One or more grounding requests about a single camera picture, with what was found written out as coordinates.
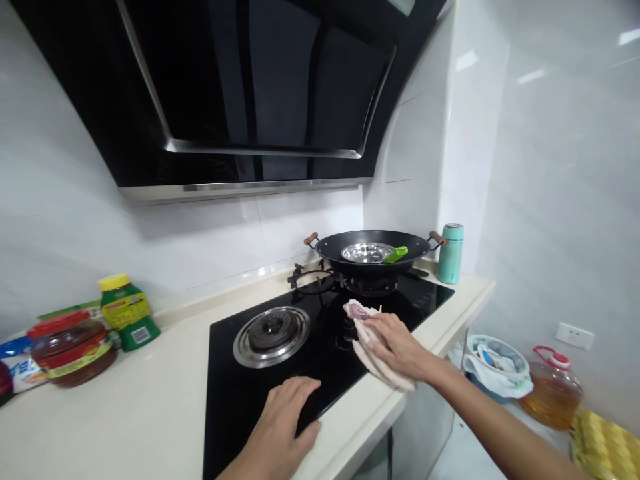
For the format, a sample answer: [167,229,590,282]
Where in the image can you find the person's left fingers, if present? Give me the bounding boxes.
[272,375,323,403]

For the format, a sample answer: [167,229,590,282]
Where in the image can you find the black iron pan support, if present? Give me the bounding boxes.
[339,269,425,297]
[285,263,337,295]

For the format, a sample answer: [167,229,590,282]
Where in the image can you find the black range hood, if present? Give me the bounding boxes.
[9,0,457,204]

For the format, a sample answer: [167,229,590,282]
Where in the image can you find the cooking oil bottle red cap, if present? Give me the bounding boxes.
[519,345,585,431]

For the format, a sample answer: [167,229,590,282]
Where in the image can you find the dark red container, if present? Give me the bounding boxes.
[0,359,15,407]

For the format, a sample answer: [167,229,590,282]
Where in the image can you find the white wall socket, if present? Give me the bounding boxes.
[555,321,596,351]

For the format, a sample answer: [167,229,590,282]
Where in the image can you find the black glass gas stove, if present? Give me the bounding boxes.
[202,267,457,480]

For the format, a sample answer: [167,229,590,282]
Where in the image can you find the beige cleaning cloth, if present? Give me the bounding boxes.
[342,299,418,393]

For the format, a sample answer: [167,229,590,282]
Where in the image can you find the yellow egg tray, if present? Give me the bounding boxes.
[569,407,640,480]

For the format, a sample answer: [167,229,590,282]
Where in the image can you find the teal thermos bottle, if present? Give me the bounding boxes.
[437,223,465,285]

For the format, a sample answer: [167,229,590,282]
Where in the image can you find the person's right hand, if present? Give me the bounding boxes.
[356,311,437,385]

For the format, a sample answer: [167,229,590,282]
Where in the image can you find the round steel stove burner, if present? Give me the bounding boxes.
[232,305,312,370]

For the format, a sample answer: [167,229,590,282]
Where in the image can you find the person's right fingers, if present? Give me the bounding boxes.
[356,311,401,373]

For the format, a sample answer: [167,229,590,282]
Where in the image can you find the black wok with wooden handles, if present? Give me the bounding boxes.
[303,229,449,277]

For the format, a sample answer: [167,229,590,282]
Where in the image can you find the stainless steel bowl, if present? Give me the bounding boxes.
[341,241,397,265]

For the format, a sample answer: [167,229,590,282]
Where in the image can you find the blue and white packet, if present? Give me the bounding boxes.
[0,335,49,397]

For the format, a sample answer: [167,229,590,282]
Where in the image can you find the trash bin with white bag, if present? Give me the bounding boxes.
[461,333,533,402]

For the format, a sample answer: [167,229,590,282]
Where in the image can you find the yellow lid green label bottle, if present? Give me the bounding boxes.
[97,273,163,353]

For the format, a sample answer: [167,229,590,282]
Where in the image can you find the person's left hand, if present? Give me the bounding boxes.
[251,375,323,463]

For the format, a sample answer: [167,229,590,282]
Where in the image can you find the green cardboard box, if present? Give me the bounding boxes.
[35,299,104,324]

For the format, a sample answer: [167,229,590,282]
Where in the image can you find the red lid sauce jar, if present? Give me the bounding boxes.
[27,309,119,389]

